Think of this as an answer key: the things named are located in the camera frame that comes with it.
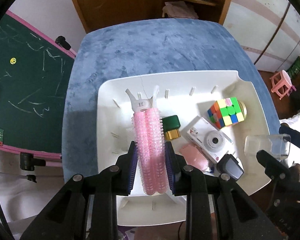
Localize clear case yellow stickers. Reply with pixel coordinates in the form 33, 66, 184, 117
244, 134, 291, 160

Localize white toy camera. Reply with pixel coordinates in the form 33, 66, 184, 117
186, 116, 236, 164

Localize green bottle gold cap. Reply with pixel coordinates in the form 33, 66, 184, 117
162, 115, 181, 141

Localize pink hair roller clip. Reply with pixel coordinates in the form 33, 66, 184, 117
126, 86, 168, 195

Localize round gold compact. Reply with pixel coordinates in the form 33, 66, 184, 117
238, 101, 247, 120

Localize colourful rubik's cube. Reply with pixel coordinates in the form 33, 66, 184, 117
207, 97, 244, 129

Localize pink plastic stool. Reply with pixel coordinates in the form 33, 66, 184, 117
270, 70, 296, 100

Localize white plastic tray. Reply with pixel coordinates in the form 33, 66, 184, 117
97, 69, 271, 228

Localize white wardrobe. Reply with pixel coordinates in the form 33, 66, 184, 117
223, 0, 300, 72

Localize yellow smiley magnet upper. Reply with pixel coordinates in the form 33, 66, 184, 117
10, 57, 17, 64

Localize pink folded cloth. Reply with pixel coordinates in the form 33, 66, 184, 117
162, 1, 199, 20

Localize black chalkboard knob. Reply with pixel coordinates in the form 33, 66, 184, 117
55, 36, 71, 50

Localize brown wooden door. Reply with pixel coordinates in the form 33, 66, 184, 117
72, 0, 163, 33

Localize green chalkboard pink frame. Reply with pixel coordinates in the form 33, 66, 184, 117
0, 11, 74, 155

